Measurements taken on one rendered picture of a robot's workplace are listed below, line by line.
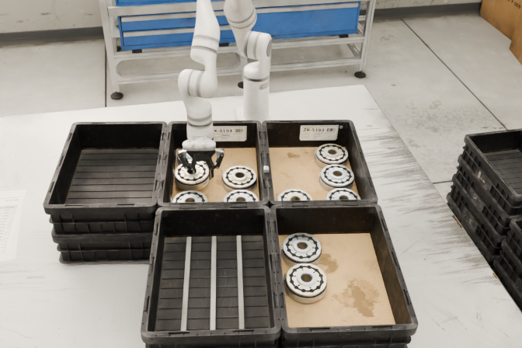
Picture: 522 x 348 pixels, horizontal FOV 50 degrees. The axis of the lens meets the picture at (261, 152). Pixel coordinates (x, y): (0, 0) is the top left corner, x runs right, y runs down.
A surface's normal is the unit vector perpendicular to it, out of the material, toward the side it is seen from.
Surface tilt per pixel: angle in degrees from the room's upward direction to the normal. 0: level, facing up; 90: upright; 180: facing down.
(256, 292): 0
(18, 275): 0
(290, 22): 90
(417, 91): 0
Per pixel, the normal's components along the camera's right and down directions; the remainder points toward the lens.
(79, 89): 0.03, -0.79
